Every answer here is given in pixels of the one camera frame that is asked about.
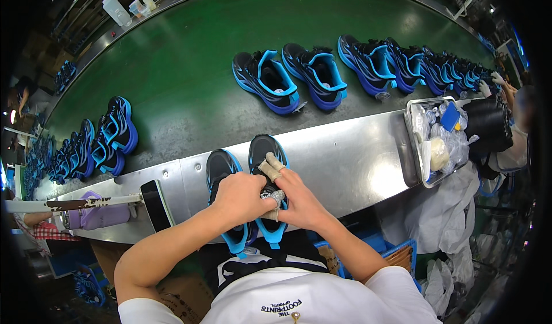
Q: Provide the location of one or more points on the person's body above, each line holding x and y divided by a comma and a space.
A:
310, 293

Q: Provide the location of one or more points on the heap of white plastic bags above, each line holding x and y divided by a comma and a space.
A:
435, 220

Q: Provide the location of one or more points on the stack of black insoles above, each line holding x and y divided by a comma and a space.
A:
487, 123

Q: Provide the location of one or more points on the person's left fingers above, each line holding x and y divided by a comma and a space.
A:
277, 197

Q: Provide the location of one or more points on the clear plastic cups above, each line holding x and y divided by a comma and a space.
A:
140, 8

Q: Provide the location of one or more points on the white roll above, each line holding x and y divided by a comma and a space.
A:
439, 153

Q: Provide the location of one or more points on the white plastic bottle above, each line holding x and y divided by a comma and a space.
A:
116, 11

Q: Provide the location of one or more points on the black phone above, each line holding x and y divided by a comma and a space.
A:
156, 205

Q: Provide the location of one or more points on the person's left hand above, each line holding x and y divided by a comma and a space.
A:
237, 199

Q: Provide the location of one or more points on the brown cardboard box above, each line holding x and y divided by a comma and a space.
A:
185, 298

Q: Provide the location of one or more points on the person's right hand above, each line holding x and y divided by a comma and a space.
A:
302, 203

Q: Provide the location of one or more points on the green conveyor belt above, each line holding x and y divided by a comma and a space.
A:
194, 65

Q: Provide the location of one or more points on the blue black sneaker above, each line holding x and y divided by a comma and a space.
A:
366, 65
120, 125
405, 65
105, 158
84, 151
317, 76
264, 147
222, 166
267, 82

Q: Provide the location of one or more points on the row of blue shoes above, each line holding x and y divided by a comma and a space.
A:
47, 164
457, 71

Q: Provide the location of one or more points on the white metal frame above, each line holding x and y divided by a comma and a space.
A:
468, 0

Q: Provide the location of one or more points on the purple water bottle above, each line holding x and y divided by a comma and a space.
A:
101, 211

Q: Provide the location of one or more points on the pile of blue shoes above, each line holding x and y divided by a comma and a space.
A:
88, 287
65, 76

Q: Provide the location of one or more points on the blue card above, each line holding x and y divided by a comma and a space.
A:
450, 117

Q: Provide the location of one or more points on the metal tray with plastic bits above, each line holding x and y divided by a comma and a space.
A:
448, 147

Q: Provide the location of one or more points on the blue plastic crate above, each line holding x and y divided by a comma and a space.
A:
394, 253

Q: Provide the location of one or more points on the white rusted metal bar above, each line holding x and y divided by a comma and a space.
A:
77, 203

